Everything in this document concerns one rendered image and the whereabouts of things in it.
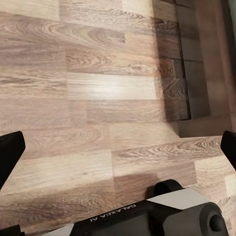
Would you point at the bed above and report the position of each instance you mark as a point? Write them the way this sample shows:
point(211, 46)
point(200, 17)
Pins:
point(208, 38)

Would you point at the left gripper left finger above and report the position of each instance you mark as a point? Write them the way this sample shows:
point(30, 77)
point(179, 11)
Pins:
point(12, 146)

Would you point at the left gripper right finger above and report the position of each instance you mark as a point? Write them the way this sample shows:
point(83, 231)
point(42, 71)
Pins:
point(228, 146)

